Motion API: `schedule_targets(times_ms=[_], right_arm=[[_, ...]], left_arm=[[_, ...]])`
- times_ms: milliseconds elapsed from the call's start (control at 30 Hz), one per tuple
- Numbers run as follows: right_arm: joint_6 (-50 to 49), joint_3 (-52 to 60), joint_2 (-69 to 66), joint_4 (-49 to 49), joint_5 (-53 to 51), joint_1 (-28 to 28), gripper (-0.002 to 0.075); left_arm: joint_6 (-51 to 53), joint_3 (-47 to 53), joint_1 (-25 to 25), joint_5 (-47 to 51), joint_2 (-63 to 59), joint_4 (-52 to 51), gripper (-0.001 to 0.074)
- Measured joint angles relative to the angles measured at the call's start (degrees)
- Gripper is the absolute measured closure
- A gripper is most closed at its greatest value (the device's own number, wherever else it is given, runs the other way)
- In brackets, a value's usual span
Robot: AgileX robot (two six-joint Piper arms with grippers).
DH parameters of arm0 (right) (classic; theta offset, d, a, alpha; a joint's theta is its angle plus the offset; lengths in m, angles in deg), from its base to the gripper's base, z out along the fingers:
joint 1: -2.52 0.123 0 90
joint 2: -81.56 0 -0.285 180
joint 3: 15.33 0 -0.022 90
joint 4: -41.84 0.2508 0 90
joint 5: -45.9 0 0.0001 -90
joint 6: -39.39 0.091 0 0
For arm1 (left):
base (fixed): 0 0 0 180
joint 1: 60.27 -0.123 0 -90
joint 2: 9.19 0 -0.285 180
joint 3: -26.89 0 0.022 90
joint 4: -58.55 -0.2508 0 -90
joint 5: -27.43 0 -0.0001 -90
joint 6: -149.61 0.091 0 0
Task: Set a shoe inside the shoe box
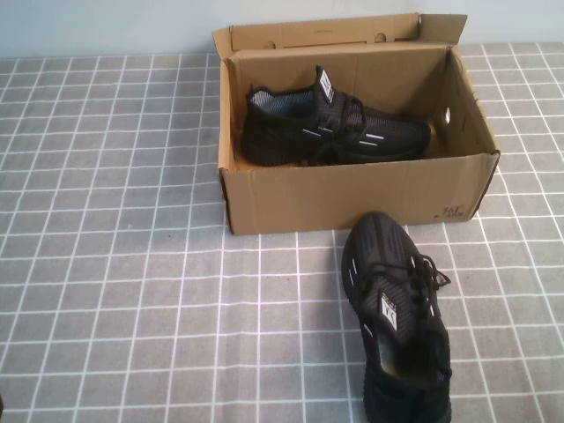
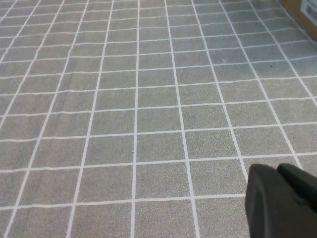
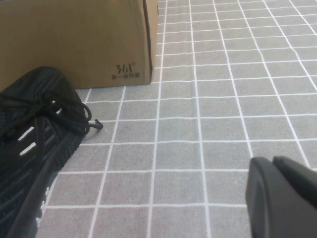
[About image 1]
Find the black knit sneaker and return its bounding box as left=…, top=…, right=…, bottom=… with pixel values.
left=240, top=64, right=433, bottom=167
left=342, top=211, right=455, bottom=423

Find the brown cardboard shoe box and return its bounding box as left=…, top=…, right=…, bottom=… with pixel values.
left=211, top=11, right=501, bottom=236

